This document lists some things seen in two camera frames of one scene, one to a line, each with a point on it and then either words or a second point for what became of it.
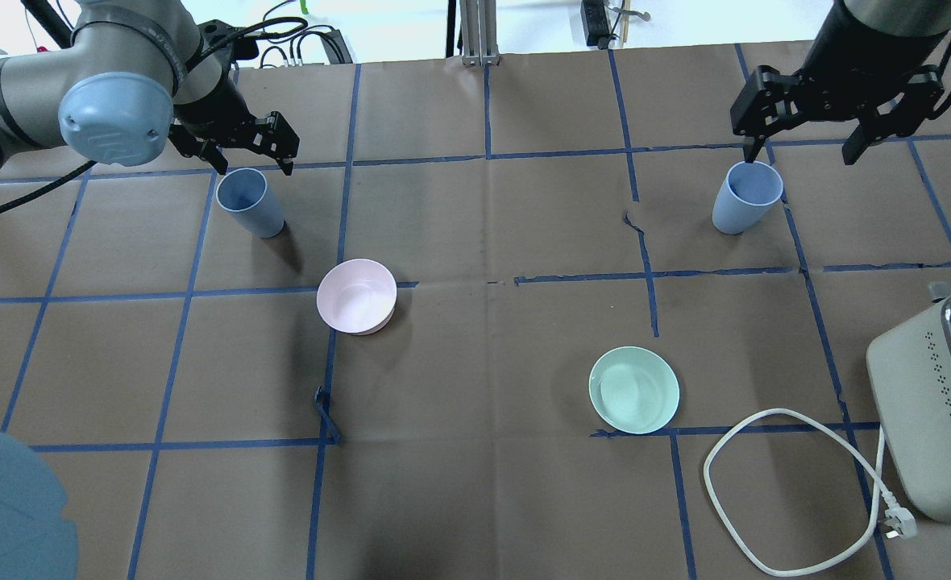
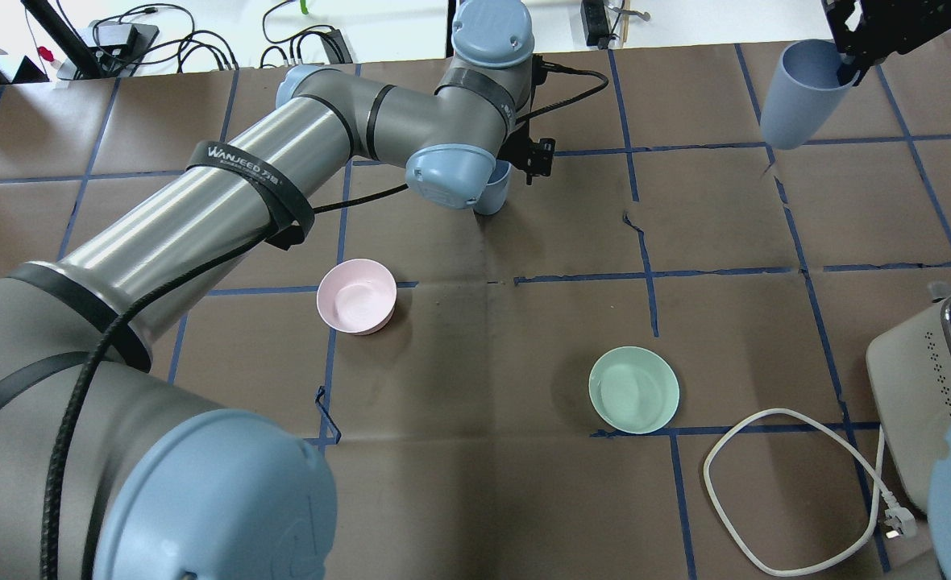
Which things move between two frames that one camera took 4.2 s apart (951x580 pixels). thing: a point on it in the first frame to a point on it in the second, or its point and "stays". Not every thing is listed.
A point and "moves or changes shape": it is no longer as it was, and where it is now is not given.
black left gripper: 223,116 to 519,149
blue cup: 244,192 moves or changes shape
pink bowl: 357,296 stays
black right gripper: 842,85 to 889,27
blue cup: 748,192 moves or changes shape
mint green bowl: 633,390 stays
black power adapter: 335,47 stays
